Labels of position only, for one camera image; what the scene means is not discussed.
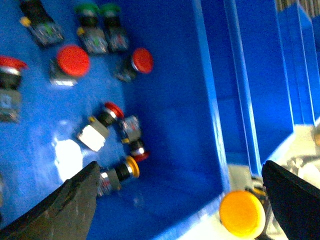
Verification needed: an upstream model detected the blue bin with buttons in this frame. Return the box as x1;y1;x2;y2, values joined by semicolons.
0;0;228;240

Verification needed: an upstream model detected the red button lying near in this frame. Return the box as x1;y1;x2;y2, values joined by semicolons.
77;101;124;152

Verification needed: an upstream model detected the green button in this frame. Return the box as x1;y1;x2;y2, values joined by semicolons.
19;0;64;48
99;2;130;53
74;2;109;55

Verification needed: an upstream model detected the green button right far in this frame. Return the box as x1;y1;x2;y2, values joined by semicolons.
99;2;130;53

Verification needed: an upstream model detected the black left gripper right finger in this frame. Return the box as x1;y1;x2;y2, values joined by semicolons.
261;160;320;240

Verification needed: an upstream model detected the empty blue bin right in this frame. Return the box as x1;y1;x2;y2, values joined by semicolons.
199;0;318;175

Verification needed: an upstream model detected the yellow button lying left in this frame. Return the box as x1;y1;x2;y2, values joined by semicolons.
97;156;140;198

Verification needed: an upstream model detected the red mushroom button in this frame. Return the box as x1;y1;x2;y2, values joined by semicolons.
49;44;90;87

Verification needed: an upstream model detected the red button near wall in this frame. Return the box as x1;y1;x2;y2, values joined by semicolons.
113;47;154;83

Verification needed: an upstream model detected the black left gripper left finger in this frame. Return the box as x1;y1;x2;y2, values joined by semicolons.
0;161;100;240

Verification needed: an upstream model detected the red button small left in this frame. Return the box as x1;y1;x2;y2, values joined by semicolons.
0;55;28;122

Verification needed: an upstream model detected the green button far left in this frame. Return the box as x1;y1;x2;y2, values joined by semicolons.
19;0;64;48

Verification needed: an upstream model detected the large yellow mushroom button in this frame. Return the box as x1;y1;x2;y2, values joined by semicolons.
218;186;269;240

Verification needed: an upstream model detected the button by near wall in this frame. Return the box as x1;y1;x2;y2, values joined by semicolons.
119;115;150;162

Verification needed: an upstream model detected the green button centre far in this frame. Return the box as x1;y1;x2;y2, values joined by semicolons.
74;2;109;55

